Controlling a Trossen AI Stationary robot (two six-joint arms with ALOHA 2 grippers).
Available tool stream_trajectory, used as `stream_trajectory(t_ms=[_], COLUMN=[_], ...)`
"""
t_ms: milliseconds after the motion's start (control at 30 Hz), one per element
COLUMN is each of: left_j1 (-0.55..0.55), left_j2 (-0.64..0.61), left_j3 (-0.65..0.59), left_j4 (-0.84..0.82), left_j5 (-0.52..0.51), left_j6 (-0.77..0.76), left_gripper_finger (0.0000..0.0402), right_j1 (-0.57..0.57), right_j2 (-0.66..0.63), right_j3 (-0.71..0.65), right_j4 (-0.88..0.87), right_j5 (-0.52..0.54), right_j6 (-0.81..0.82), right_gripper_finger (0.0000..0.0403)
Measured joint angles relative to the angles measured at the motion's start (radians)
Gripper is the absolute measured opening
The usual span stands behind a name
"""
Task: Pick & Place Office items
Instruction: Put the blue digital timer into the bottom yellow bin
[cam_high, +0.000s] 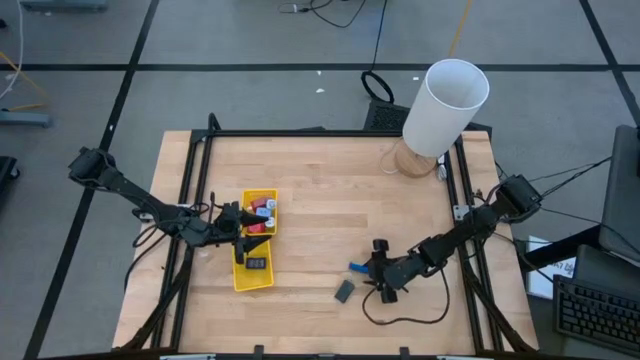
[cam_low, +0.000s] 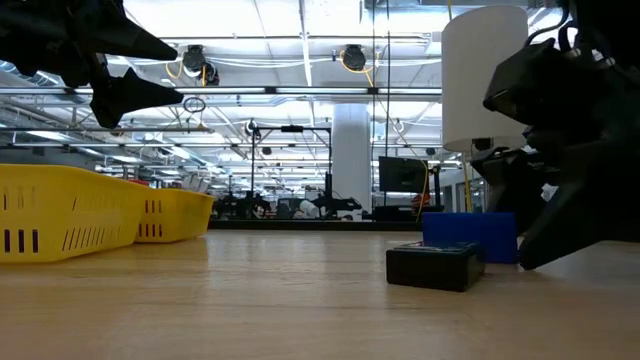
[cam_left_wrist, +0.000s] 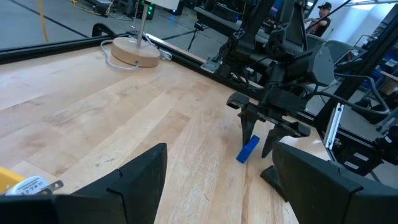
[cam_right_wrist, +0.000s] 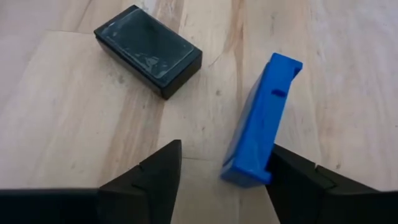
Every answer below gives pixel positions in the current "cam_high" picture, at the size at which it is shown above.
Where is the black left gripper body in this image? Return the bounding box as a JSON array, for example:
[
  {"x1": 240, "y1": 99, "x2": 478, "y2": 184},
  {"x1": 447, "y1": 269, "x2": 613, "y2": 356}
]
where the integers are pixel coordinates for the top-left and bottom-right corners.
[{"x1": 212, "y1": 201, "x2": 247, "y2": 265}]

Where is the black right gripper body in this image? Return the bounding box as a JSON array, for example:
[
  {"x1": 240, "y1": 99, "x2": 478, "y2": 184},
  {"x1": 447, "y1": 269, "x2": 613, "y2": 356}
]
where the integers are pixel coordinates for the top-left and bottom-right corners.
[{"x1": 372, "y1": 238, "x2": 421, "y2": 305}]

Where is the black small display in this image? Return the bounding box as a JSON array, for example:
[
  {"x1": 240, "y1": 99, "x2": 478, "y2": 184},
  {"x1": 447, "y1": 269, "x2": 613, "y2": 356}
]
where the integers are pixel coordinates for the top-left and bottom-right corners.
[{"x1": 333, "y1": 279, "x2": 357, "y2": 305}]

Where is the long yellow plastic basket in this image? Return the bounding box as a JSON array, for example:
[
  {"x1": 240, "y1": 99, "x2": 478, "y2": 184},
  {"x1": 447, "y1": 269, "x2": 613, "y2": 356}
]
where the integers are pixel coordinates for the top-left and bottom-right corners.
[{"x1": 231, "y1": 234, "x2": 276, "y2": 293}]

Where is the small yellow plastic basket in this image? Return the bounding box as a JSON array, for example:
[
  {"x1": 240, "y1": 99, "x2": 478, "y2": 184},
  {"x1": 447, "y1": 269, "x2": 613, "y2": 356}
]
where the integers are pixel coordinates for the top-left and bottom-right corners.
[{"x1": 239, "y1": 187, "x2": 280, "y2": 237}]

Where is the white paper sheet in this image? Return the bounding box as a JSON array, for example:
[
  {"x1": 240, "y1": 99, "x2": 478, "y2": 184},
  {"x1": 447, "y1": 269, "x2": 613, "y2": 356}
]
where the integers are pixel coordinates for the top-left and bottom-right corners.
[{"x1": 526, "y1": 234, "x2": 577, "y2": 301}]

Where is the black perforated box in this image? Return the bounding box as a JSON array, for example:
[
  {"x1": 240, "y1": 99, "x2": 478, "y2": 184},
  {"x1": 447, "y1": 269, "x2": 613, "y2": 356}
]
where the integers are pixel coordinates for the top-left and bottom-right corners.
[{"x1": 363, "y1": 99, "x2": 412, "y2": 133}]

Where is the dark grey desk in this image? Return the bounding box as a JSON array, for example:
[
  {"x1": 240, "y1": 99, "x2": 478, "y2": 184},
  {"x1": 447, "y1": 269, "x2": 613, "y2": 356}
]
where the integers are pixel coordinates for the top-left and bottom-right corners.
[{"x1": 519, "y1": 224, "x2": 640, "y2": 360}]

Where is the white shade wooden base lamp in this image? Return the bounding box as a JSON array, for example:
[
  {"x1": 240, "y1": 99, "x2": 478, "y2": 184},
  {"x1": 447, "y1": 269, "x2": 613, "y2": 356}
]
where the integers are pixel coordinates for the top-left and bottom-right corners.
[{"x1": 393, "y1": 58, "x2": 491, "y2": 180}]

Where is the black keyboard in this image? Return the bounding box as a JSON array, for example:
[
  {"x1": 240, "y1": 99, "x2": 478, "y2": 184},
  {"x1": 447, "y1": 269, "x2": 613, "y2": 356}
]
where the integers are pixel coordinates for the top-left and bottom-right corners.
[{"x1": 552, "y1": 274, "x2": 640, "y2": 357}]

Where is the black floor object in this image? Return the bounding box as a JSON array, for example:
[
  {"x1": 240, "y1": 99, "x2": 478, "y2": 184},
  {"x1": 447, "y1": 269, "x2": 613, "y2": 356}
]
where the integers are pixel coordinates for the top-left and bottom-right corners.
[{"x1": 0, "y1": 155, "x2": 22, "y2": 197}]

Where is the grey floor base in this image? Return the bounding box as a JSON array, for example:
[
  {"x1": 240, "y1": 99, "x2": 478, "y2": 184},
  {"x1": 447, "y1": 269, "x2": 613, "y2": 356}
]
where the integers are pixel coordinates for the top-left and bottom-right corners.
[
  {"x1": 0, "y1": 109, "x2": 54, "y2": 130},
  {"x1": 19, "y1": 0, "x2": 109, "y2": 13}
]

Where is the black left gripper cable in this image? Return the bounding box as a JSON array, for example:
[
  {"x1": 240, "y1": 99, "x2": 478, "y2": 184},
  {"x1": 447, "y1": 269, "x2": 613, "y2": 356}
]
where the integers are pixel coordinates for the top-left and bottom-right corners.
[{"x1": 198, "y1": 191, "x2": 226, "y2": 216}]

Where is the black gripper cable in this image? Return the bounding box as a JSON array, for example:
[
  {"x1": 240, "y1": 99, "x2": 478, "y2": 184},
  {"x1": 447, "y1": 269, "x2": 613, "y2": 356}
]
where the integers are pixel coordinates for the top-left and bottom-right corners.
[
  {"x1": 198, "y1": 191, "x2": 226, "y2": 216},
  {"x1": 360, "y1": 267, "x2": 451, "y2": 327}
]

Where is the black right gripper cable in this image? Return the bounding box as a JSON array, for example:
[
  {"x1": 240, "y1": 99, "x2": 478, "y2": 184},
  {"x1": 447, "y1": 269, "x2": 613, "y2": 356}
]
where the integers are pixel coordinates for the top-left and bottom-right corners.
[{"x1": 360, "y1": 267, "x2": 451, "y2": 327}]

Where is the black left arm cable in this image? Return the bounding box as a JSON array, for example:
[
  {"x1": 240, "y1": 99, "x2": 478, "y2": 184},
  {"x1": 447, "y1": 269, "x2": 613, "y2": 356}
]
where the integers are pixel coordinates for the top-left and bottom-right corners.
[{"x1": 123, "y1": 222, "x2": 174, "y2": 292}]

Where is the white lamp cable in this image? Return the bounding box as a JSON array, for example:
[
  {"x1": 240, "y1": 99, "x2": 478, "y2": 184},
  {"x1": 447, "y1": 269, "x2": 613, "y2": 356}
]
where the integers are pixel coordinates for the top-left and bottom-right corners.
[{"x1": 378, "y1": 139, "x2": 402, "y2": 176}]

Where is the black aluminium table frame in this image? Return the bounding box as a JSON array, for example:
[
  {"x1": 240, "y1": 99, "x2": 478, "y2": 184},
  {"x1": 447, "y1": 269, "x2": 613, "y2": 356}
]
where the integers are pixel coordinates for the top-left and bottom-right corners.
[{"x1": 113, "y1": 112, "x2": 540, "y2": 360}]

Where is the black looped floor cable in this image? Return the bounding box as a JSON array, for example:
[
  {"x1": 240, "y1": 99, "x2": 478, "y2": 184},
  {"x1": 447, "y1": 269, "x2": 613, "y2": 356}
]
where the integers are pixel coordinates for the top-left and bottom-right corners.
[{"x1": 359, "y1": 0, "x2": 396, "y2": 105}]

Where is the yellow floor cable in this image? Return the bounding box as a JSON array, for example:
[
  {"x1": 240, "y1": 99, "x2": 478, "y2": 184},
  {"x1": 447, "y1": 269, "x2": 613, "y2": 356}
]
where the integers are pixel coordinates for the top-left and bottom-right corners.
[{"x1": 0, "y1": 49, "x2": 51, "y2": 113}]

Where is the yellow hanging cable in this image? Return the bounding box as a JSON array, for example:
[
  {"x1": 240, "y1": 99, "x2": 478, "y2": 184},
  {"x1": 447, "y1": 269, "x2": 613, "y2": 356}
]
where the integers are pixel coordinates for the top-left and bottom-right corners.
[{"x1": 447, "y1": 0, "x2": 474, "y2": 59}]

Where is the white floor cable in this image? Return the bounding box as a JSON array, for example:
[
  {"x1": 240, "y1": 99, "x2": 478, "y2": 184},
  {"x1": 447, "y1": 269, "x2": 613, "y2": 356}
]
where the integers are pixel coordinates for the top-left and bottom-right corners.
[{"x1": 0, "y1": 0, "x2": 27, "y2": 102}]

